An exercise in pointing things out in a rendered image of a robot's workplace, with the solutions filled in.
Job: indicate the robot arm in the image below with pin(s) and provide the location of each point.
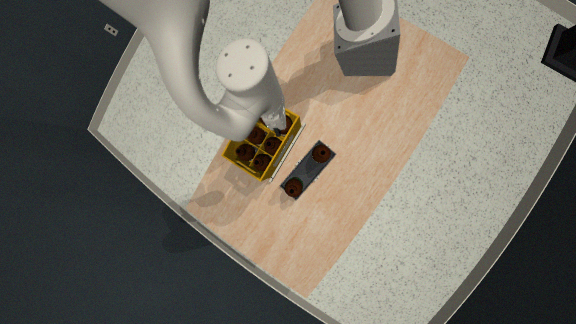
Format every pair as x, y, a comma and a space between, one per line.
174, 30

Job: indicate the yellow bottle crate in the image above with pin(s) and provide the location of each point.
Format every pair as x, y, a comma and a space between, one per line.
230, 154

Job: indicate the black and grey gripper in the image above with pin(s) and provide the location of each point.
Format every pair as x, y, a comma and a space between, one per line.
278, 123

